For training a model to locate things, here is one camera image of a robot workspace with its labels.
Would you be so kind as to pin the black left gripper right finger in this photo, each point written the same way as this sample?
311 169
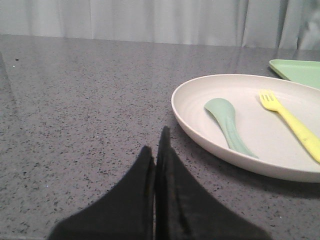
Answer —
186 211

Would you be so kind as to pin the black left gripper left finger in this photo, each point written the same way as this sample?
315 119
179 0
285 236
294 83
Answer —
124 213

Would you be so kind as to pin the beige round plate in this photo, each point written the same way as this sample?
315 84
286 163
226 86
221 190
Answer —
276 151

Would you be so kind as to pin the yellow plastic fork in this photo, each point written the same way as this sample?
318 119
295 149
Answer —
306 137

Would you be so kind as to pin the green plastic spoon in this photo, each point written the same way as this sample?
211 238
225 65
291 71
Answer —
225 115

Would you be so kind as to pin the light green tray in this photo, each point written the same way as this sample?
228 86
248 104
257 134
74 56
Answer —
299 71

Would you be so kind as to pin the grey curtain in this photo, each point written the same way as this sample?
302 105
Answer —
284 24

